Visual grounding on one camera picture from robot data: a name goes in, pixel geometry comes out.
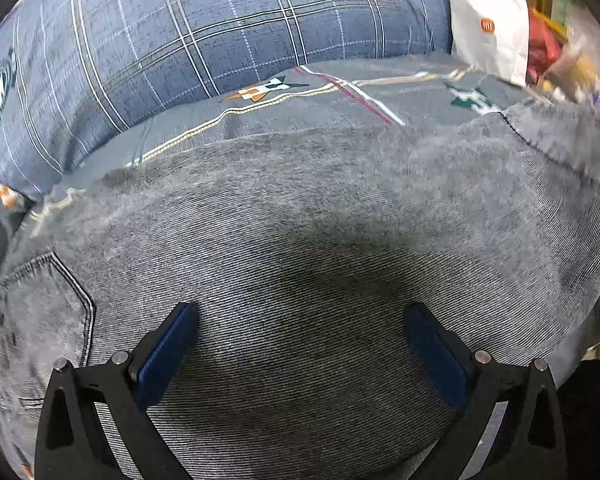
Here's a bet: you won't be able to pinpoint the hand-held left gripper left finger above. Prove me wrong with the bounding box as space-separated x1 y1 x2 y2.
32 302 198 480

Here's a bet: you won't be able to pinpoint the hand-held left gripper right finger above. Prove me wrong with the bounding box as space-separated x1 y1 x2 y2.
404 302 568 480

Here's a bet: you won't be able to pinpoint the grey denim pants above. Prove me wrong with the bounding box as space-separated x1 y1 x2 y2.
0 102 600 480

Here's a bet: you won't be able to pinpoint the grey patterned bed sheet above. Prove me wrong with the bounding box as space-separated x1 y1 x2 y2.
0 52 548 281

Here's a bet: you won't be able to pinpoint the red plastic bag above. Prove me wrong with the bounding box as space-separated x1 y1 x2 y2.
524 7 565 86

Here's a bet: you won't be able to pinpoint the blue plaid pillow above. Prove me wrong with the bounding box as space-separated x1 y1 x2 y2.
0 0 455 202

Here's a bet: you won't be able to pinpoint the clear plastic bag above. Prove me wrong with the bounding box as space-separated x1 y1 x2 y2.
550 7 600 111

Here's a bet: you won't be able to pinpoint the white paper bag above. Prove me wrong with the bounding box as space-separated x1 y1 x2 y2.
449 0 532 87

